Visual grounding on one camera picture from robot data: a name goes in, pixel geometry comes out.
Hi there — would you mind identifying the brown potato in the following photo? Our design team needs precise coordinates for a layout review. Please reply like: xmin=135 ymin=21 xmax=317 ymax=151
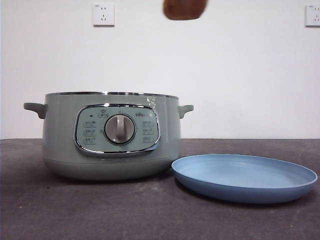
xmin=161 ymin=0 xmax=210 ymax=21

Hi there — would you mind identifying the blue round plate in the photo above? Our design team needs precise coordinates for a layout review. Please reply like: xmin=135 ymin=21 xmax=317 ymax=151
xmin=171 ymin=153 xmax=319 ymax=205

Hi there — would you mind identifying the pale green electric steamer pot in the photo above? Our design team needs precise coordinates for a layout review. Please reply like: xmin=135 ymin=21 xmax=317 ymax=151
xmin=23 ymin=91 xmax=195 ymax=182

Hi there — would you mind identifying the white wall socket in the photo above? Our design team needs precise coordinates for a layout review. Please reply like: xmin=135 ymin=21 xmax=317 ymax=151
xmin=93 ymin=3 xmax=116 ymax=28
xmin=304 ymin=4 xmax=320 ymax=28

